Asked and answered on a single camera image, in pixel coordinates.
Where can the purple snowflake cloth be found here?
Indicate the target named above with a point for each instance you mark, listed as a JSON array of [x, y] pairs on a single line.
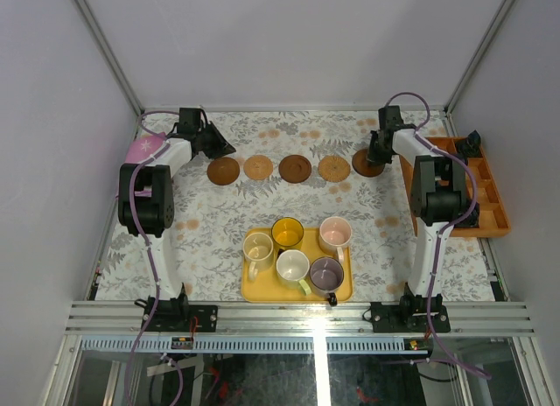
[[147, 148]]

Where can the cream mug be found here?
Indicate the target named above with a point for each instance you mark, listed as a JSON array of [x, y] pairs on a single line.
[[258, 250]]

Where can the blue slotted cable duct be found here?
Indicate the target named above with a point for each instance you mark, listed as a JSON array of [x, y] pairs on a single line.
[[234, 345]]

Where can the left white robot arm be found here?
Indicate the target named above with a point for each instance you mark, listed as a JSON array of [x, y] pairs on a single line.
[[145, 194]]

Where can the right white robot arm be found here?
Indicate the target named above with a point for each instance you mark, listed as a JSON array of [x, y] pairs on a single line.
[[438, 199]]

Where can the orange compartment organizer tray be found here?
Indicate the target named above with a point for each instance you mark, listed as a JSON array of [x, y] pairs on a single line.
[[493, 221]]

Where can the white green-handled mug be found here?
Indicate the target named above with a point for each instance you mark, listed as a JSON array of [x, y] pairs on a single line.
[[292, 269]]

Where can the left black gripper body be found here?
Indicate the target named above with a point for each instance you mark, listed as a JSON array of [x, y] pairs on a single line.
[[212, 139]]

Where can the yellow glass cup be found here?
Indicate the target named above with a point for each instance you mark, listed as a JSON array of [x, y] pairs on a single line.
[[287, 233]]

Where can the dark wooden coaster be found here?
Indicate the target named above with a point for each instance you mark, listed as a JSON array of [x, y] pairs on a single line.
[[364, 167], [295, 169], [223, 171]]

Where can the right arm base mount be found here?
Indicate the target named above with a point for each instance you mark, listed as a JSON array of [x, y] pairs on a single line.
[[413, 314]]

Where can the aluminium frame rail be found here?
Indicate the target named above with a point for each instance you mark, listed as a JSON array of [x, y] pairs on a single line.
[[475, 319]]

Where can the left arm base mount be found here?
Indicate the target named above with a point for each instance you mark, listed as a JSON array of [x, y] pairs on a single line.
[[178, 315]]

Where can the woven rattan coaster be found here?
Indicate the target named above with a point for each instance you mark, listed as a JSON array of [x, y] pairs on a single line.
[[333, 169], [258, 167]]

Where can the black item top compartment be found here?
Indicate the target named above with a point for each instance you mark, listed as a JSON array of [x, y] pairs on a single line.
[[469, 146]]

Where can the purple mug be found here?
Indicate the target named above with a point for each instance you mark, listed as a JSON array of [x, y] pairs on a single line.
[[326, 275]]

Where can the pink mug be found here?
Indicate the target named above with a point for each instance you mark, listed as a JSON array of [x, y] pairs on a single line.
[[334, 236]]

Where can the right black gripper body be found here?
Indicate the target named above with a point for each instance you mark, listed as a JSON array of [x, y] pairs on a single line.
[[378, 153]]

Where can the small black clip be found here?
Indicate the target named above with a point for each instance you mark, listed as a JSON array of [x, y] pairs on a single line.
[[332, 299]]

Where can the yellow serving tray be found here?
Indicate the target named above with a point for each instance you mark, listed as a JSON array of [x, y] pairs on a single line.
[[268, 288]]

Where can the black coiled item lower compartment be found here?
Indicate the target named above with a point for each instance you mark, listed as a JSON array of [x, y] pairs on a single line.
[[472, 220]]

